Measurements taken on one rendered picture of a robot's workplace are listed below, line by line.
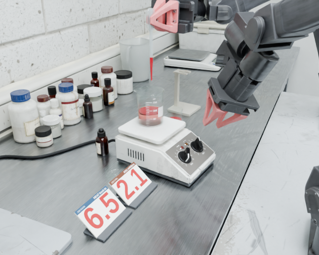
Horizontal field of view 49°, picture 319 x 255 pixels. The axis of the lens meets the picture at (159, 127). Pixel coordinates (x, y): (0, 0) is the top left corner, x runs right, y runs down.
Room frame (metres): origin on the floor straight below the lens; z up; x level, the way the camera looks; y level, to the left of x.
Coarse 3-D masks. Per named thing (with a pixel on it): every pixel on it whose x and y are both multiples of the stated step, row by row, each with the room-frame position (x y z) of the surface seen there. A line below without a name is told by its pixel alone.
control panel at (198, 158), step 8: (192, 136) 0.73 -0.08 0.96; (176, 144) 0.68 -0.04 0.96; (184, 144) 0.69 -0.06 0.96; (168, 152) 0.65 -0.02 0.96; (176, 152) 0.66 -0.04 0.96; (192, 152) 0.68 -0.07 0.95; (200, 152) 0.69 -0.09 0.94; (208, 152) 0.70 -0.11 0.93; (176, 160) 0.63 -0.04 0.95; (192, 160) 0.65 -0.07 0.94; (200, 160) 0.66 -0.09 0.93; (184, 168) 0.62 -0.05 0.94; (192, 168) 0.63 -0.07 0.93
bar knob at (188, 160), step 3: (186, 150) 0.65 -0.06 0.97; (189, 150) 0.65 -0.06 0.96; (180, 153) 0.65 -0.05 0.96; (183, 153) 0.66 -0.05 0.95; (186, 153) 0.64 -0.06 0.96; (189, 153) 0.65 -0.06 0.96; (180, 156) 0.64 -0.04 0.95; (183, 156) 0.65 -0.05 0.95; (186, 156) 0.63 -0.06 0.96; (189, 156) 0.64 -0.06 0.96; (180, 159) 0.64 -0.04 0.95; (183, 159) 0.64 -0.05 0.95; (186, 159) 0.63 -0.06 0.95; (189, 159) 0.65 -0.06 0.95; (186, 162) 0.64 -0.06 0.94; (189, 162) 0.64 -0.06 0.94
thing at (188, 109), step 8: (176, 72) 1.03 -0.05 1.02; (184, 72) 1.02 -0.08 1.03; (176, 80) 1.04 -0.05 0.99; (176, 88) 1.04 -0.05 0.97; (176, 96) 1.04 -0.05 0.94; (176, 104) 1.04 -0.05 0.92; (184, 104) 1.06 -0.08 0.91; (192, 104) 1.06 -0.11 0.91; (184, 112) 0.99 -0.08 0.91; (192, 112) 1.00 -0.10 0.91
